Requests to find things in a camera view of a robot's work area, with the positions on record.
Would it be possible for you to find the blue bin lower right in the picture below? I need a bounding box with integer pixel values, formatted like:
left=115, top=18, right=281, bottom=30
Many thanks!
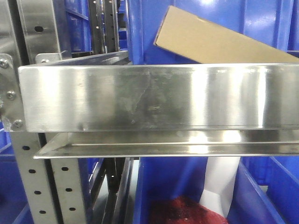
left=228, top=156, right=299, bottom=224

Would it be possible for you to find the perforated steel shelf upright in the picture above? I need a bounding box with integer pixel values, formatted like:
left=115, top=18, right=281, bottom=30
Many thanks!
left=0, top=0, right=92, bottom=224

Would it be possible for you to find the brown cardboard box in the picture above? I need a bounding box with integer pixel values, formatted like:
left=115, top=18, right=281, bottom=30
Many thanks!
left=154, top=6, right=299, bottom=63

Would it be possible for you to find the blue bin lower shelf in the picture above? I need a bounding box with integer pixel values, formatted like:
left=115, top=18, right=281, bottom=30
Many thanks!
left=133, top=157, right=208, bottom=224

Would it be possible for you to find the black perforated rack post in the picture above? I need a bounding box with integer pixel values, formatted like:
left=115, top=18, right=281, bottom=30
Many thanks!
left=88, top=0, right=120, bottom=54

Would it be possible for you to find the stainless steel shelf tray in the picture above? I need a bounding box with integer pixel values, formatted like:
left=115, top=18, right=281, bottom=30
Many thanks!
left=18, top=50, right=299, bottom=160

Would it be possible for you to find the red mesh bag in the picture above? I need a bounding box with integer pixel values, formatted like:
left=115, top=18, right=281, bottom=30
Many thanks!
left=148, top=196, right=228, bottom=224

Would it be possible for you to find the large blue bin upper shelf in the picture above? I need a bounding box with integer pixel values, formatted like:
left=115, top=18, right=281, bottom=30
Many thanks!
left=126, top=0, right=299, bottom=64

